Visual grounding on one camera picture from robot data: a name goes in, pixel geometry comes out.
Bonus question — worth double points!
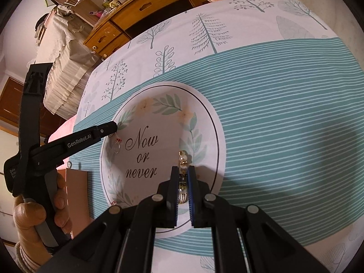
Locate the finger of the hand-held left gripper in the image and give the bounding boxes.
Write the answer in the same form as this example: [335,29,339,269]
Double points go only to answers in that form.
[93,121,119,142]

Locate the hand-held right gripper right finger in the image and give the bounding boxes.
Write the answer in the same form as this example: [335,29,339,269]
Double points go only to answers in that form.
[188,167,331,273]

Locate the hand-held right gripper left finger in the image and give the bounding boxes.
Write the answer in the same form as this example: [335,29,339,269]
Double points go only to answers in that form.
[37,166,179,273]

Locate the pearl hair clip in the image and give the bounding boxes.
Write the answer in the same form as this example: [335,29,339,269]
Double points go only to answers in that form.
[177,150,192,205]

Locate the pink storage box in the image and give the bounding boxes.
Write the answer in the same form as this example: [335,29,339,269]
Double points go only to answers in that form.
[57,168,92,241]

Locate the person's left hand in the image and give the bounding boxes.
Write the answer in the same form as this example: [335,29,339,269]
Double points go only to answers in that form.
[13,172,74,265]

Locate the brown wooden door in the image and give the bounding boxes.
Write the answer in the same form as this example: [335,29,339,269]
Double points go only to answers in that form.
[0,75,29,133]

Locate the lace covered piano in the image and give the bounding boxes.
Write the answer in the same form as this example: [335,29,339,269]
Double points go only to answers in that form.
[34,4,107,120]

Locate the wooden desk with drawers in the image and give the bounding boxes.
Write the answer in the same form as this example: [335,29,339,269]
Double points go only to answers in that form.
[82,0,252,60]

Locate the tree print tablecloth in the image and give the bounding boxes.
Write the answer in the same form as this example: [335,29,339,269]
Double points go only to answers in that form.
[72,0,364,273]

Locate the beige wrist bracelet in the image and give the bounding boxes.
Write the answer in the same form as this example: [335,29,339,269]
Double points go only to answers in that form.
[14,241,40,273]

